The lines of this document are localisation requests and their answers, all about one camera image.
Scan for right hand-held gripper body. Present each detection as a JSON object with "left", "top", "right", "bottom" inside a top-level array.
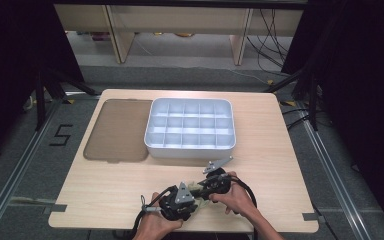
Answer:
[{"left": 197, "top": 155, "right": 234, "bottom": 201}]

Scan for person's left hand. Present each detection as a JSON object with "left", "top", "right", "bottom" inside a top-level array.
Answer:
[{"left": 132, "top": 191, "right": 185, "bottom": 240}]

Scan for beige wooden desk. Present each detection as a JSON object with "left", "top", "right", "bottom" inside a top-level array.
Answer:
[{"left": 53, "top": 3, "right": 305, "bottom": 66}]

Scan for black metal stand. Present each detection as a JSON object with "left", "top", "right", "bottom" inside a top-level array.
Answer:
[
  {"left": 263, "top": 65, "right": 320, "bottom": 132},
  {"left": 34, "top": 65, "right": 102, "bottom": 132}
]

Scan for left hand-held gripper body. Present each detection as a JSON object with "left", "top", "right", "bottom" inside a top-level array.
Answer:
[{"left": 159, "top": 181, "right": 198, "bottom": 222}]

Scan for grey tape strip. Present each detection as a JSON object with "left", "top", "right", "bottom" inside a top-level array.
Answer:
[
  {"left": 42, "top": 203, "right": 68, "bottom": 215},
  {"left": 301, "top": 212, "right": 327, "bottom": 223}
]

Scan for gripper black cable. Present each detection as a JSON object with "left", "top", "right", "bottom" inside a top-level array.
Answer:
[
  {"left": 229, "top": 175, "right": 260, "bottom": 240},
  {"left": 130, "top": 185, "right": 178, "bottom": 240}
]

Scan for light green sock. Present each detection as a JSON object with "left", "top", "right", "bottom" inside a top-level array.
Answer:
[{"left": 185, "top": 180, "right": 215, "bottom": 211}]

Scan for person's right hand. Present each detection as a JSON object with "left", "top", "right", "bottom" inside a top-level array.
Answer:
[{"left": 208, "top": 171, "right": 258, "bottom": 216}]

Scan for black floor cables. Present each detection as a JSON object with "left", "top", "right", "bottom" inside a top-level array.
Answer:
[{"left": 245, "top": 8, "right": 295, "bottom": 74}]

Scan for aluminium floor rail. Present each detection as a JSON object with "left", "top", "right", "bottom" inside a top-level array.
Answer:
[
  {"left": 0, "top": 99, "right": 65, "bottom": 240},
  {"left": 297, "top": 102, "right": 372, "bottom": 240}
]

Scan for white divided storage box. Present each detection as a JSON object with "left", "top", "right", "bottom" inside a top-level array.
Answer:
[{"left": 143, "top": 97, "right": 237, "bottom": 160}]

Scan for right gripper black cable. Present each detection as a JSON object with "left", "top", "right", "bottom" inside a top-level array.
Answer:
[{"left": 229, "top": 175, "right": 260, "bottom": 240}]

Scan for black curtain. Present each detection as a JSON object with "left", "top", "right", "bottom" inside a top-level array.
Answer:
[
  {"left": 281, "top": 0, "right": 384, "bottom": 239},
  {"left": 0, "top": 0, "right": 86, "bottom": 168}
]

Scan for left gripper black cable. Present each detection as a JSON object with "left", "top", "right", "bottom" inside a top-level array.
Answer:
[{"left": 130, "top": 185, "right": 178, "bottom": 240}]

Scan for brown translucent lid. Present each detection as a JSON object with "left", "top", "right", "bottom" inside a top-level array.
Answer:
[{"left": 82, "top": 98, "right": 154, "bottom": 164}]

